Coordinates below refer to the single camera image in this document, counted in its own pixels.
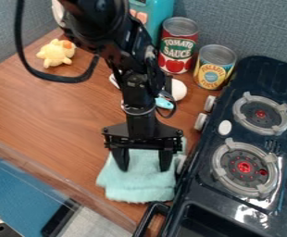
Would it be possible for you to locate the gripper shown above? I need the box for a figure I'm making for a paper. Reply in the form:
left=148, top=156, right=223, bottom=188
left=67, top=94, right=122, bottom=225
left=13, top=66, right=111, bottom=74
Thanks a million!
left=100, top=106, right=185, bottom=173

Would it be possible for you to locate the light blue cloth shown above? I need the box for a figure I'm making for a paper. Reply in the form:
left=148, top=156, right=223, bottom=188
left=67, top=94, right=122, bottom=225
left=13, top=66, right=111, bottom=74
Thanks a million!
left=94, top=136, right=190, bottom=205

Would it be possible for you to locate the white toy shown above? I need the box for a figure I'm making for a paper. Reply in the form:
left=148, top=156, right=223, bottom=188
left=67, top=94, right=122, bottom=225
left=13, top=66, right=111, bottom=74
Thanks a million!
left=107, top=73, right=190, bottom=103

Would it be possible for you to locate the toy stove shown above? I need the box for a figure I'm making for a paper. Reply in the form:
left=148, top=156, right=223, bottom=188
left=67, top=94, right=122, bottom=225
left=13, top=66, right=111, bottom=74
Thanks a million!
left=131, top=55, right=287, bottom=237

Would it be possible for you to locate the yellow can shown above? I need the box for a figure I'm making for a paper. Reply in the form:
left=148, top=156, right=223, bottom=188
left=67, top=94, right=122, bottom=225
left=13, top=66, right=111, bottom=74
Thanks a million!
left=192, top=44, right=239, bottom=92

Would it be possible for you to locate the red tomato sauce can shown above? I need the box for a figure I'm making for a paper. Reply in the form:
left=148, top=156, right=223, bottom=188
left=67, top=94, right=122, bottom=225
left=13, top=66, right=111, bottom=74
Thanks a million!
left=156, top=16, right=201, bottom=75

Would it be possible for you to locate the yellow plush toy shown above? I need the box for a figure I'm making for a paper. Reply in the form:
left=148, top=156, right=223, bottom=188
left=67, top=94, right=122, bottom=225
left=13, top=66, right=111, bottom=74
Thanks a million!
left=34, top=38, right=79, bottom=69

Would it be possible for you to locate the teal toy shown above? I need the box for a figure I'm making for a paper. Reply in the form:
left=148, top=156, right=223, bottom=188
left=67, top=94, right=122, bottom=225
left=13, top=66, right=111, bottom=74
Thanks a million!
left=127, top=0, right=178, bottom=47

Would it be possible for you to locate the black cable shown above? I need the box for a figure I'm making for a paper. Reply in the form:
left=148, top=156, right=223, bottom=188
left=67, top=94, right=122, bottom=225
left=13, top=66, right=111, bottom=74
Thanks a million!
left=12, top=0, right=102, bottom=84

